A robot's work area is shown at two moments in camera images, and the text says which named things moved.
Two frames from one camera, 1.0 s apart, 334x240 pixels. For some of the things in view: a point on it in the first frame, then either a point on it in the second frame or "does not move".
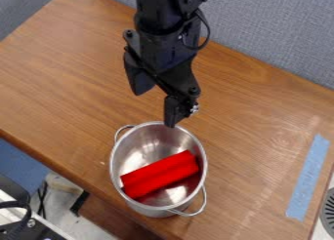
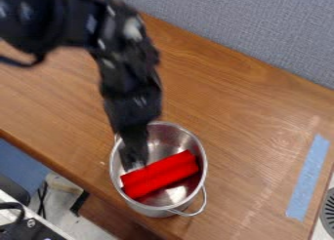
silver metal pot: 143,143 does not move
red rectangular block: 159,175 does not move
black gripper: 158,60 → 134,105
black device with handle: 27,229 does not move
